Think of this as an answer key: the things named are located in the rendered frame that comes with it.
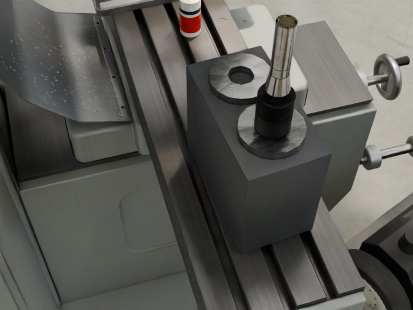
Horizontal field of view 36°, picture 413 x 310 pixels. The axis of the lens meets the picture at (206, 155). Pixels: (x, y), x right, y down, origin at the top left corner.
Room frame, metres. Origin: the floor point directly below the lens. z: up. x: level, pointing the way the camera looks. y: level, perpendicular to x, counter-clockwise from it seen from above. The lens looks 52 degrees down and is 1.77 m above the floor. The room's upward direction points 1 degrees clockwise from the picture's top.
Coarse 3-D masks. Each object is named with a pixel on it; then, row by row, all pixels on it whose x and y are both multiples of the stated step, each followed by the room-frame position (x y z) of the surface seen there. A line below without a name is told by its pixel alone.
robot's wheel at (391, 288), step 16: (352, 256) 0.66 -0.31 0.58; (368, 256) 0.66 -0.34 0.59; (368, 272) 0.62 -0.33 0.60; (384, 272) 0.62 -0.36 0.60; (368, 288) 0.62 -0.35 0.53; (384, 288) 0.58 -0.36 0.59; (400, 288) 0.59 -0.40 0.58; (368, 304) 0.60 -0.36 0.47; (384, 304) 0.56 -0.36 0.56; (400, 304) 0.56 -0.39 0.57
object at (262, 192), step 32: (192, 64) 0.67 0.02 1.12; (224, 64) 0.65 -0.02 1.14; (256, 64) 0.65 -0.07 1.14; (192, 96) 0.64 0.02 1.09; (224, 96) 0.59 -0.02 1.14; (256, 96) 0.59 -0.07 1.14; (192, 128) 0.64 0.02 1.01; (224, 128) 0.55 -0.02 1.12; (224, 160) 0.53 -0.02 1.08; (256, 160) 0.49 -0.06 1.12; (288, 160) 0.49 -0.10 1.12; (320, 160) 0.50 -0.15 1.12; (224, 192) 0.52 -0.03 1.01; (256, 192) 0.47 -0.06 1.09; (288, 192) 0.48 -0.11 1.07; (320, 192) 0.51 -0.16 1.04; (256, 224) 0.47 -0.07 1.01; (288, 224) 0.49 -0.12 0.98
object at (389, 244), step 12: (396, 216) 0.77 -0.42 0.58; (408, 216) 0.76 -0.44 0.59; (384, 228) 0.73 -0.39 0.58; (396, 228) 0.72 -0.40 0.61; (408, 228) 0.71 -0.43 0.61; (372, 240) 0.69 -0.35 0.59; (384, 240) 0.68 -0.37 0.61; (396, 240) 0.68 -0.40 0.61; (408, 240) 0.66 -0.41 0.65; (372, 252) 0.68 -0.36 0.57; (384, 252) 0.66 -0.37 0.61; (396, 252) 0.66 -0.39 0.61; (408, 252) 0.65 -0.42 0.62; (384, 264) 0.65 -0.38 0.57; (396, 264) 0.63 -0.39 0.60; (408, 264) 0.63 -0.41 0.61; (396, 276) 0.62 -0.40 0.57; (408, 276) 0.61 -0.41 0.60; (408, 288) 0.60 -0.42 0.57
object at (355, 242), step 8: (408, 200) 0.93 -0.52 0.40; (392, 208) 0.90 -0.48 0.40; (400, 208) 0.90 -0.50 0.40; (384, 216) 0.88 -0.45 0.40; (392, 216) 0.88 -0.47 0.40; (376, 224) 0.86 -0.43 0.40; (384, 224) 0.86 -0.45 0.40; (360, 232) 0.83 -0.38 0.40; (368, 232) 0.83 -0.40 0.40; (352, 240) 0.81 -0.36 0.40; (360, 240) 0.81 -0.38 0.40; (352, 248) 0.78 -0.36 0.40
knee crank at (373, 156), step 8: (408, 144) 1.01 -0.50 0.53; (368, 152) 0.97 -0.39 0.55; (376, 152) 0.97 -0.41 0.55; (384, 152) 0.98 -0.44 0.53; (392, 152) 0.98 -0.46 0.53; (400, 152) 0.99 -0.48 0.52; (408, 152) 0.99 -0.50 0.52; (368, 160) 0.96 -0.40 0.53; (376, 160) 0.95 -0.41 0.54; (368, 168) 0.95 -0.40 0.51; (376, 168) 0.95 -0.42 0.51
